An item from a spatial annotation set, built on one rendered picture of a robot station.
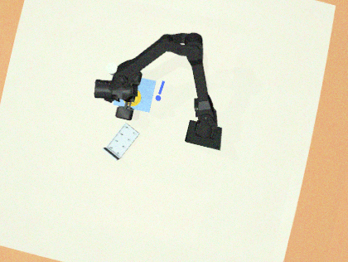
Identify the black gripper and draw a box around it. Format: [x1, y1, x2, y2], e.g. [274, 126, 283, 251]
[115, 71, 143, 121]

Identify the light blue flat mat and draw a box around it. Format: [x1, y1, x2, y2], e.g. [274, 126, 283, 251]
[113, 78, 156, 113]

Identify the yellow plate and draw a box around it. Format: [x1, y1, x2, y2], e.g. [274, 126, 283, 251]
[131, 91, 141, 106]

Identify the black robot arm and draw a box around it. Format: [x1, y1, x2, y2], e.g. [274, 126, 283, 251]
[94, 32, 218, 140]

